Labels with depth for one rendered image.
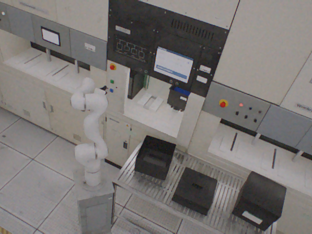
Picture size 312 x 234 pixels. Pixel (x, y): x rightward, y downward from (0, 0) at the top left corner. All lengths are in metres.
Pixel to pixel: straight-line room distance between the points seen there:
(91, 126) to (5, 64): 1.83
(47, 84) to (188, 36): 1.68
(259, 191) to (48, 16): 2.19
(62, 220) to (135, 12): 2.04
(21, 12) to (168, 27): 1.38
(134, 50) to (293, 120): 1.26
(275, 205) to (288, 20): 1.25
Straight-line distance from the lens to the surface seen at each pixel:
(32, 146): 3.52
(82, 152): 1.86
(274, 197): 2.19
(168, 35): 1.95
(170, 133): 2.46
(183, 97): 2.54
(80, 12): 2.29
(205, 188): 2.19
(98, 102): 1.66
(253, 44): 1.82
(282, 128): 2.10
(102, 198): 2.21
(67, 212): 2.95
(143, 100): 2.70
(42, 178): 3.21
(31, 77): 3.14
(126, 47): 2.15
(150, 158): 2.36
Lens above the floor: 2.61
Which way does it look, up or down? 42 degrees down
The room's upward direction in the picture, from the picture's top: 12 degrees clockwise
